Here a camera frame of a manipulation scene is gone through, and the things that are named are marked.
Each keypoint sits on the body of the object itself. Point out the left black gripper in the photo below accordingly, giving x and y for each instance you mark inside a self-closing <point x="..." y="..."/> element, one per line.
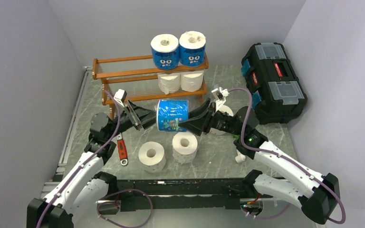
<point x="139" y="116"/>

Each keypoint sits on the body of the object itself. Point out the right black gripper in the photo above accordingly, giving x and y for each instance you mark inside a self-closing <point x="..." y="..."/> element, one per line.
<point x="201" y="118"/>

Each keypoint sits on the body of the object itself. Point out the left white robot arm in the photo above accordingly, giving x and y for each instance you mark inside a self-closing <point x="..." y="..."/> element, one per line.
<point x="86" y="183"/>

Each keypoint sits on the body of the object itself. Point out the red handled tool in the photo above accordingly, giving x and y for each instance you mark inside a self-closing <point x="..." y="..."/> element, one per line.
<point x="122" y="150"/>

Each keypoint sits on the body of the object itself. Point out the white roll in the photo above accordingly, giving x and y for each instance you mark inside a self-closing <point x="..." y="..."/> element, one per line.
<point x="223" y="109"/>
<point x="185" y="147"/>
<point x="152" y="157"/>
<point x="169" y="83"/>

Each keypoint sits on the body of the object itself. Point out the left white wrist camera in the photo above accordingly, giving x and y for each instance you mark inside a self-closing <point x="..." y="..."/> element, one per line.
<point x="119" y="98"/>

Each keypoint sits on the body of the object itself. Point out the blue roll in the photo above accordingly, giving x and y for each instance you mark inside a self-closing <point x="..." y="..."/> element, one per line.
<point x="170" y="113"/>
<point x="192" y="48"/>
<point x="165" y="51"/>

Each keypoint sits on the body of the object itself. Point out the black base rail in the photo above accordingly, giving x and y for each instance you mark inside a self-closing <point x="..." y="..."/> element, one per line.
<point x="227" y="193"/>

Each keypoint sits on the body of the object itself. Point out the white roll sideways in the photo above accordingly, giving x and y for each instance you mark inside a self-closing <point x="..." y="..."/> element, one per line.
<point x="191" y="81"/>

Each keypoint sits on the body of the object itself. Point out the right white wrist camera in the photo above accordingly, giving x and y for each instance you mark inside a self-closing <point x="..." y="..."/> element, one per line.
<point x="220" y="95"/>

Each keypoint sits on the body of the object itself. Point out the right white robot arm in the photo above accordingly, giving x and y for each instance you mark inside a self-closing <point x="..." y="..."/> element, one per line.
<point x="317" y="195"/>

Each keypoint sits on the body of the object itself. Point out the orange wooden two-tier shelf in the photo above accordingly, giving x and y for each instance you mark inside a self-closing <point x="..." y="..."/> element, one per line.
<point x="136" y="75"/>

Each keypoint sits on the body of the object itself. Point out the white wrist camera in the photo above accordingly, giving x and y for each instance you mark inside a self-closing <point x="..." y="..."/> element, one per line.
<point x="119" y="98"/>
<point x="220" y="95"/>

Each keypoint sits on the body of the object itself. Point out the green and white pipe fitting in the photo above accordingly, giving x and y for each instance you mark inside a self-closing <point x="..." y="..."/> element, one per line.
<point x="239" y="158"/>

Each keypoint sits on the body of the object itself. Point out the black plastic toolbox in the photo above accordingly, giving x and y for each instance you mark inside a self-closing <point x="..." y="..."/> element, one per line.
<point x="277" y="95"/>

